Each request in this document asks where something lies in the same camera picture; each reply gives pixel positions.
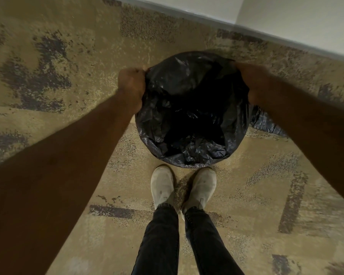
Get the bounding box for person's left hand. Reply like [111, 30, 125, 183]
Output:
[117, 66, 147, 112]

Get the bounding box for person's right hand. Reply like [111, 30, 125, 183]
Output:
[234, 62, 271, 105]

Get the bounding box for black plastic trash bag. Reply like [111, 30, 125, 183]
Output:
[134, 51, 288, 169]

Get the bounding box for person's left forearm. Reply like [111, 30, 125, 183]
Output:
[0, 90, 140, 275]

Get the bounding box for person's right forearm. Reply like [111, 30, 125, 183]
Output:
[252, 74, 344, 211]

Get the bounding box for white left shoe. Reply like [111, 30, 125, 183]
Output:
[150, 165, 175, 211]

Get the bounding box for white shoe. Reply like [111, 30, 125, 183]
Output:
[181, 167, 217, 221]
[150, 165, 175, 211]

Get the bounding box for white right shoe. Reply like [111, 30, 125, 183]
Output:
[181, 167, 217, 221]

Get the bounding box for dark jeans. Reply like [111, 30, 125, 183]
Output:
[131, 205, 245, 275]

